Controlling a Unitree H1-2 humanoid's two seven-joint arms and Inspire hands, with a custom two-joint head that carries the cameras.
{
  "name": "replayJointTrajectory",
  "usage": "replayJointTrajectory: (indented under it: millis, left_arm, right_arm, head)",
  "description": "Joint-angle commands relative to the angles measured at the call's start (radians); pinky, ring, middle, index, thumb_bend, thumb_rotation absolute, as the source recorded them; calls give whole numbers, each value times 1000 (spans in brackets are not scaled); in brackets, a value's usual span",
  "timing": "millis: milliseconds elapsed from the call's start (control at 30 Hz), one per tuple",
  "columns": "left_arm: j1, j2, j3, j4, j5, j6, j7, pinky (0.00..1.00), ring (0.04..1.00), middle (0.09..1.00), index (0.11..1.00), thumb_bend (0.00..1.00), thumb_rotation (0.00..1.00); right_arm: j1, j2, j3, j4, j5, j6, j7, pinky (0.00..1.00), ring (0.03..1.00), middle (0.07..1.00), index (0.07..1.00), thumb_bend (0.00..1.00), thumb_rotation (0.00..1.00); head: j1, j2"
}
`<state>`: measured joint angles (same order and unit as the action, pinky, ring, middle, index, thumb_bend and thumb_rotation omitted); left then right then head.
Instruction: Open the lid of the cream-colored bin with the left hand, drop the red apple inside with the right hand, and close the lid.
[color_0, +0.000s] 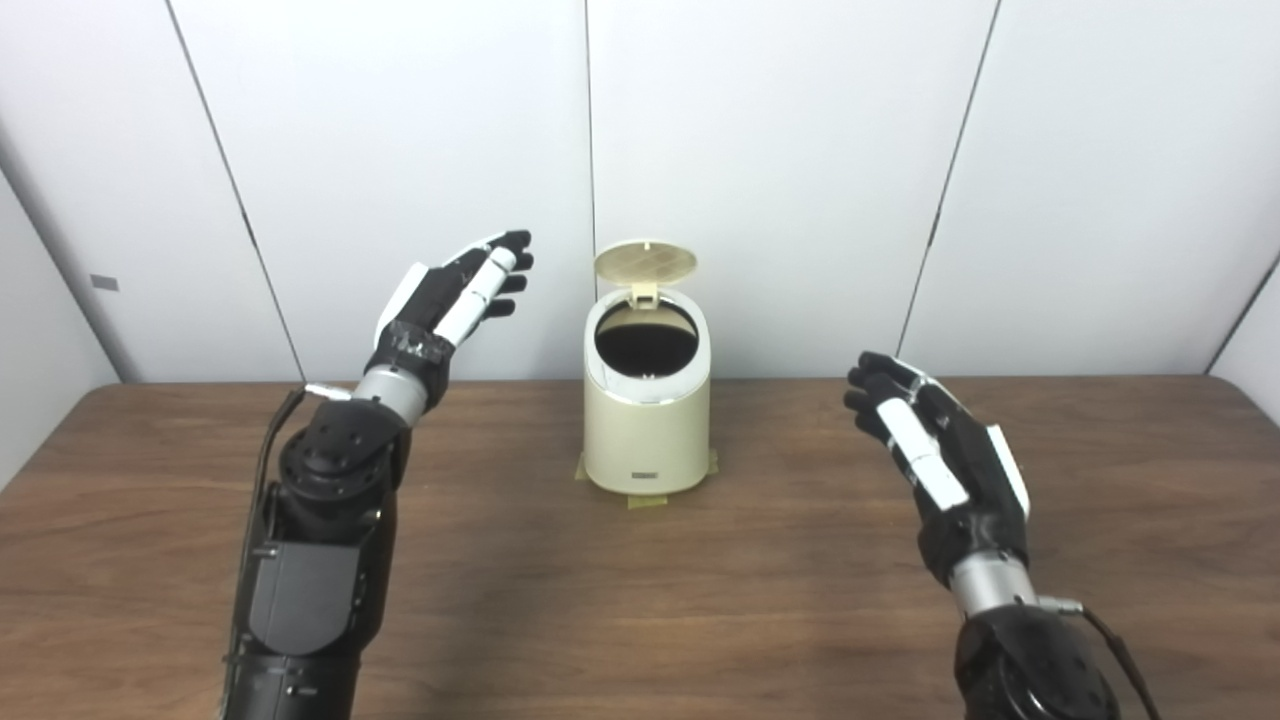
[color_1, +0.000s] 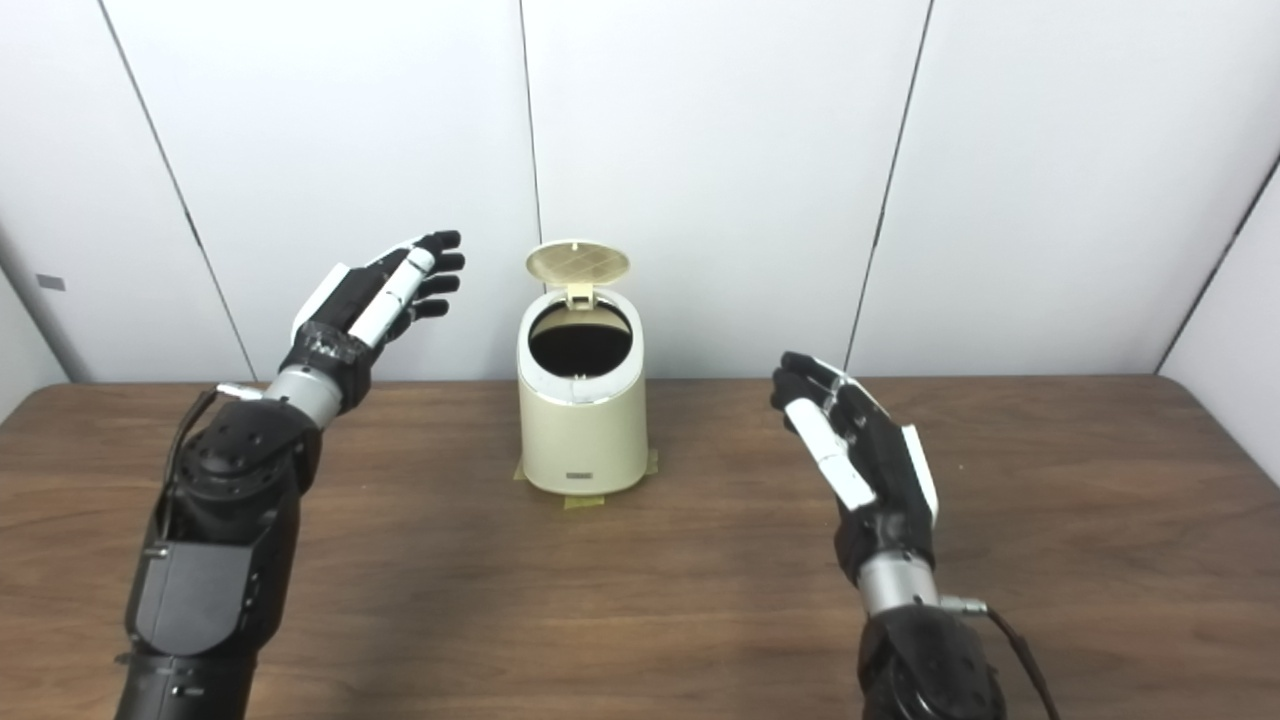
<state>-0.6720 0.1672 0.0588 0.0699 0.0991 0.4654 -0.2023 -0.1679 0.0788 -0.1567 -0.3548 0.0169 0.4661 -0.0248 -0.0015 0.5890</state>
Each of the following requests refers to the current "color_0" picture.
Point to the round cream bin lid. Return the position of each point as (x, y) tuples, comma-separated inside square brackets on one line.
[(645, 262)]

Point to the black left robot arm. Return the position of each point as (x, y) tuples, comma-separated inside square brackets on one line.
[(320, 560)]

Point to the small grey wall label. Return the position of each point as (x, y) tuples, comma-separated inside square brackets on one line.
[(105, 282)]

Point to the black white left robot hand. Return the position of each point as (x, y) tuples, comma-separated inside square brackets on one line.
[(430, 300)]

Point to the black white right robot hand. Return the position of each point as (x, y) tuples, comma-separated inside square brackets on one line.
[(970, 470)]

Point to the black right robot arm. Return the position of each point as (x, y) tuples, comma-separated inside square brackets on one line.
[(1030, 670)]

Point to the cream-colored bin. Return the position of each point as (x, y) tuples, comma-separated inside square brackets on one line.
[(648, 440)]

